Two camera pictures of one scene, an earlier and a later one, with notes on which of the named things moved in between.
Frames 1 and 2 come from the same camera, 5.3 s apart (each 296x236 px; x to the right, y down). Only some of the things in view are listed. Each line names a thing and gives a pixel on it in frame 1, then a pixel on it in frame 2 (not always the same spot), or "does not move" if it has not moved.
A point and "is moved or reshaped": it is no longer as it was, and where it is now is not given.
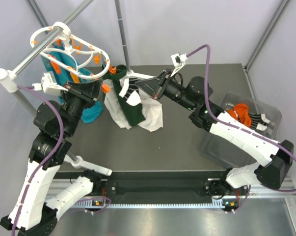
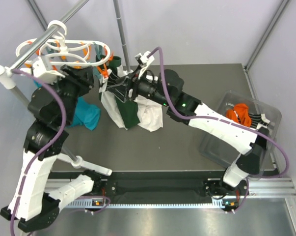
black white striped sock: x=129 y=91 is moved or reshaped
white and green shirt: x=148 y=114 is moved or reshaped
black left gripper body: x=76 y=103 → x=70 y=89
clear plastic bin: x=217 y=147 does not move
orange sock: x=242 y=111 does not move
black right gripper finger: x=149 y=86 → x=123 y=90
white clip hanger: x=33 y=40 is moved or reshaped
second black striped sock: x=259 y=121 does not move
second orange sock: x=232 y=113 does not move
